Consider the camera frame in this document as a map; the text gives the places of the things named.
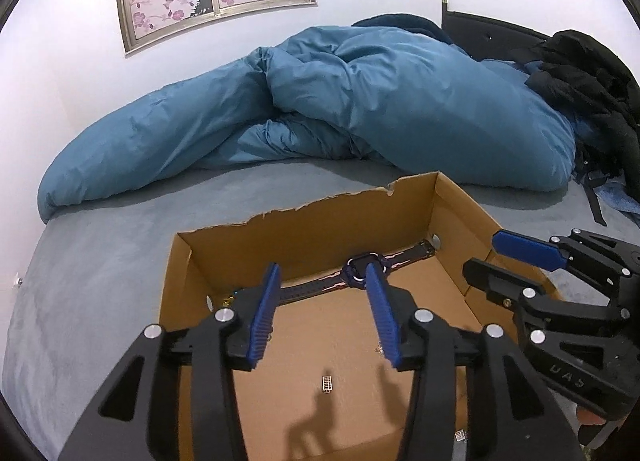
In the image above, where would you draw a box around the pile of black clothes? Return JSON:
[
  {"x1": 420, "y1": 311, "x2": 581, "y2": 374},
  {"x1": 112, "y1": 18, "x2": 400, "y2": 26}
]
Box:
[{"x1": 520, "y1": 30, "x2": 640, "y2": 182}]

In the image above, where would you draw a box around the person's right hand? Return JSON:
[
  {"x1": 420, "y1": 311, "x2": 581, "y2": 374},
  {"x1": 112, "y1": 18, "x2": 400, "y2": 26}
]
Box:
[{"x1": 576, "y1": 403, "x2": 623, "y2": 448}]

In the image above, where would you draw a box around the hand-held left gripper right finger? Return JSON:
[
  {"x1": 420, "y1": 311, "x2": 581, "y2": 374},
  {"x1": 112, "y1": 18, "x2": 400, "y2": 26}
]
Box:
[{"x1": 365, "y1": 262, "x2": 586, "y2": 461}]

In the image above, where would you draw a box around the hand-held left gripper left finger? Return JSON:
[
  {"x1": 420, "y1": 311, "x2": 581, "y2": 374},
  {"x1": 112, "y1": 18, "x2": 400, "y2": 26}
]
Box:
[{"x1": 57, "y1": 262, "x2": 282, "y2": 461}]

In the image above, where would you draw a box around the black headboard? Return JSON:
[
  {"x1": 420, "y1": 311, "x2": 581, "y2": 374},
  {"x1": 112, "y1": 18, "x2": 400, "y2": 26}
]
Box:
[{"x1": 440, "y1": 0, "x2": 556, "y2": 64}]

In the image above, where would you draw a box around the brown cardboard box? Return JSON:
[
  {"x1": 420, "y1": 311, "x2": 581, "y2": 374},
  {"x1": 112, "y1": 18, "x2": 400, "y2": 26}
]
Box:
[{"x1": 157, "y1": 171, "x2": 563, "y2": 461}]

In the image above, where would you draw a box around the blue duvet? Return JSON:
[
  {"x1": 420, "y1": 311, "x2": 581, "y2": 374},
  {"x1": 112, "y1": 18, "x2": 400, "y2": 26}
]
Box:
[{"x1": 36, "y1": 26, "x2": 576, "y2": 224}]

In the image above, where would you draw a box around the purple smartwatch with black strap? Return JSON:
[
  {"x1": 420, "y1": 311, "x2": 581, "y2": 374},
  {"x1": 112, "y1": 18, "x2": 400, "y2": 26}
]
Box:
[{"x1": 235, "y1": 238, "x2": 436, "y2": 304}]

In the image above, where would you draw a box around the light blue cloth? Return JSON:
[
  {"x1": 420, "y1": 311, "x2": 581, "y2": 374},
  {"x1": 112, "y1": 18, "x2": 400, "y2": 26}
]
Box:
[{"x1": 602, "y1": 181, "x2": 640, "y2": 216}]

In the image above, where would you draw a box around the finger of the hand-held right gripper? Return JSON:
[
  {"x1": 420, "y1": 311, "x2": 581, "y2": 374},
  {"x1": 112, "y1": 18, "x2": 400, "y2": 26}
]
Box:
[
  {"x1": 491, "y1": 227, "x2": 633, "y2": 292},
  {"x1": 462, "y1": 258, "x2": 636, "y2": 419}
]

